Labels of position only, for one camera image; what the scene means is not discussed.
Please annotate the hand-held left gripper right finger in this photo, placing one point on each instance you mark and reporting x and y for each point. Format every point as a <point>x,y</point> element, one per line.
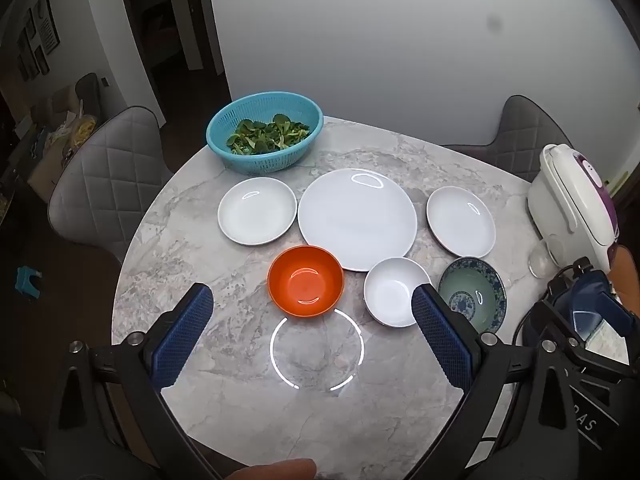
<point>442,332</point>

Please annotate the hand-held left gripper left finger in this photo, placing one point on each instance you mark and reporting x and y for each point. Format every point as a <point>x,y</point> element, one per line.
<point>185,330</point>

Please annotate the blue floral ceramic bowl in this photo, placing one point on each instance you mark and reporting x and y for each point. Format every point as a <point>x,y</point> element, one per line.
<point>472,287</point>

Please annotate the white bowl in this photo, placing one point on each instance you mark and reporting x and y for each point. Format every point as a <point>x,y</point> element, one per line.
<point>392,290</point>

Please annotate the small white plate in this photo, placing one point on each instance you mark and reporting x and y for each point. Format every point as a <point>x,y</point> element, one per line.
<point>461,222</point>
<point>256,212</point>

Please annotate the orange bowl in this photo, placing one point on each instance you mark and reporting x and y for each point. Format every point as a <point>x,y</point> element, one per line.
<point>305,280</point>

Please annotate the large white plate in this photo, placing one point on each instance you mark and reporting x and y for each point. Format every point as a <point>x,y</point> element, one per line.
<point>357,220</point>

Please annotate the person's left hand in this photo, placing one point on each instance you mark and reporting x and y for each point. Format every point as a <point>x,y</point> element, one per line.
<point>280,471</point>

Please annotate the clear drinking glass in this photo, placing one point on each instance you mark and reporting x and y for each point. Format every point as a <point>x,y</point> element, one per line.
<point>541,262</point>

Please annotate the dark blue appliance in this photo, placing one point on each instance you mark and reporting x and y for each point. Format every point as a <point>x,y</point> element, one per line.
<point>592,305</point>

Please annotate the teal plastic toy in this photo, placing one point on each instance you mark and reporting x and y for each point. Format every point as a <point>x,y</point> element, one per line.
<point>29,284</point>

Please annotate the grey quilted chair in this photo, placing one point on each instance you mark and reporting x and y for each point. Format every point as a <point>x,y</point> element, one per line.
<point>107,175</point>
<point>525,130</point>

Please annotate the teal plastic colander basket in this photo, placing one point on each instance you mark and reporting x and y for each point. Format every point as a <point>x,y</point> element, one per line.
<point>235,157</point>

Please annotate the white rice cooker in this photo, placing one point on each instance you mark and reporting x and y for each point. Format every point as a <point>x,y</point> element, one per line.
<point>565,200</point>

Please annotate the green leafy vegetables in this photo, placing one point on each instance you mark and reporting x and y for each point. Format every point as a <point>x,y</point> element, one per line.
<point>267,135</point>

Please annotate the cardboard box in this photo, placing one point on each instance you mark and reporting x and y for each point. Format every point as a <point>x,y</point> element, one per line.
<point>45,170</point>

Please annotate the black framed wall picture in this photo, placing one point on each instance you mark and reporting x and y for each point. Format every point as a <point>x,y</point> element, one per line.
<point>47,22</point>

